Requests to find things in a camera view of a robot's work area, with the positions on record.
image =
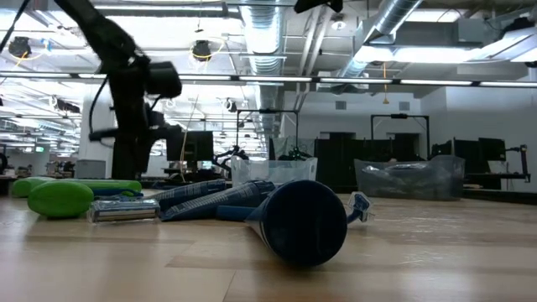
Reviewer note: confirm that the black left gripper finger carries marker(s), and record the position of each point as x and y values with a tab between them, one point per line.
124	161
147	153

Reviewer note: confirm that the dark blue toiletry tube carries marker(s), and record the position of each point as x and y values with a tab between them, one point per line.
302	222
189	194

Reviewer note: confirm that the green travel bottle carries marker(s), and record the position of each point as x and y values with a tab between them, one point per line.
117	185
60	199
21	188

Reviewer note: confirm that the black packets pile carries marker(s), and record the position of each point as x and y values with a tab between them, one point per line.
218	200

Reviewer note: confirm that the black background robot arm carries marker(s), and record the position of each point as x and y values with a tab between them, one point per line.
228	155
298	156

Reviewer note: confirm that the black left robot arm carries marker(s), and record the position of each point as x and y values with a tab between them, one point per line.
105	38

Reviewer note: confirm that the round ceiling sensor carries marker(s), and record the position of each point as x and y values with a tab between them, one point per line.
338	24

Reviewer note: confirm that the white background box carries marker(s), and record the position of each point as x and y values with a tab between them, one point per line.
90	170

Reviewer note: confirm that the black computer monitor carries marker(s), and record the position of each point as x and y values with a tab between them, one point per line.
197	146

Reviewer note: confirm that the long ceiling light strip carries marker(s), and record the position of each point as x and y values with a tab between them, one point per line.
356	80

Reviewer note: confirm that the yellow hanging pendant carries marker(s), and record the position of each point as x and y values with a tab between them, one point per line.
385	100

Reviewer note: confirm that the clear plastic bin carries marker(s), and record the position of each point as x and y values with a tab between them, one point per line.
289	172

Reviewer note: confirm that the crumpled clear plastic bag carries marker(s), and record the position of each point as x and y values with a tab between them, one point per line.
449	180

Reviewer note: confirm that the black background monitors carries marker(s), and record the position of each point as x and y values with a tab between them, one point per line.
491	151

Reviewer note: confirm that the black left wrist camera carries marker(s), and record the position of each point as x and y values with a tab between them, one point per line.
164	79

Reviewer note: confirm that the silver ceiling duct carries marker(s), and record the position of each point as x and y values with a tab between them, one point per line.
262	33
394	17

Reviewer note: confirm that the black background rig frame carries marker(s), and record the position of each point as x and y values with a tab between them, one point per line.
398	116
268	111

